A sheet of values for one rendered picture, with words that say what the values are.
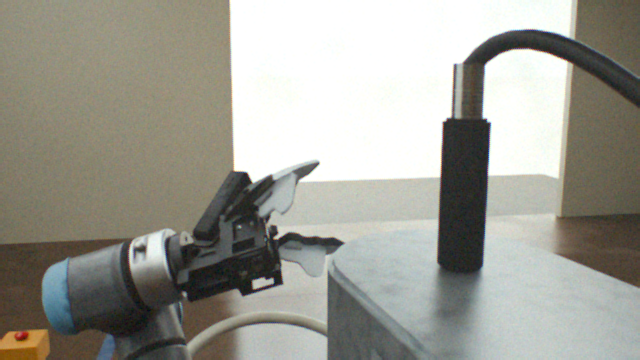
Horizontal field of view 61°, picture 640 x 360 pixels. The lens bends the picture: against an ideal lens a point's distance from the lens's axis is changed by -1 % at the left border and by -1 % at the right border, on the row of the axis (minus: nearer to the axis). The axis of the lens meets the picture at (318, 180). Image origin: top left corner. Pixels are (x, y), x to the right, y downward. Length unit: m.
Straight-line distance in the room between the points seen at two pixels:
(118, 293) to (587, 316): 0.49
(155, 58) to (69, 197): 1.89
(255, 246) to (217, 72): 6.04
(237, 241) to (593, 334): 0.38
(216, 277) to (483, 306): 0.34
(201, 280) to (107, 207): 6.26
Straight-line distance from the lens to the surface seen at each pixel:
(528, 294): 0.46
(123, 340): 0.80
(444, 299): 0.43
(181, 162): 6.70
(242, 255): 0.62
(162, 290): 0.67
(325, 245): 0.72
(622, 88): 0.42
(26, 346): 1.90
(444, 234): 0.48
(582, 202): 8.41
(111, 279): 0.69
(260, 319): 1.41
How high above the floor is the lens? 1.85
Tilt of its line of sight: 10 degrees down
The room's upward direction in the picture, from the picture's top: straight up
